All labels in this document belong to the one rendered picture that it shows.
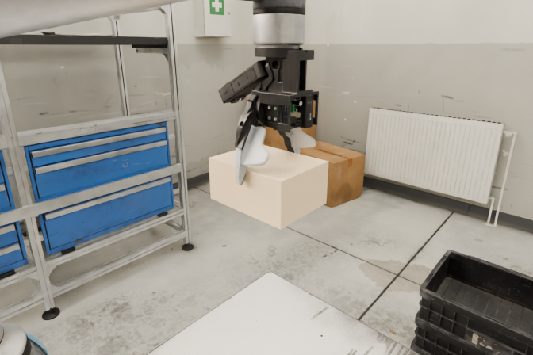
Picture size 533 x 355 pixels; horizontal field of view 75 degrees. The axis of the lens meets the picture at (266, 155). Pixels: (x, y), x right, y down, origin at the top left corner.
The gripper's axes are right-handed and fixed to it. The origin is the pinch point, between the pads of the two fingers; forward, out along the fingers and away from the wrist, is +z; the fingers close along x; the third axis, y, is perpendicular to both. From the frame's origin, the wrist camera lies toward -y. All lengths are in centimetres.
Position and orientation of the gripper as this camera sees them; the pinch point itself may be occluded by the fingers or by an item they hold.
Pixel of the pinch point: (267, 172)
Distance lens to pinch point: 58.2
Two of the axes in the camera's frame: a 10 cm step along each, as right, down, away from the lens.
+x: 6.8, -2.2, 7.0
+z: 0.0, 9.5, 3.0
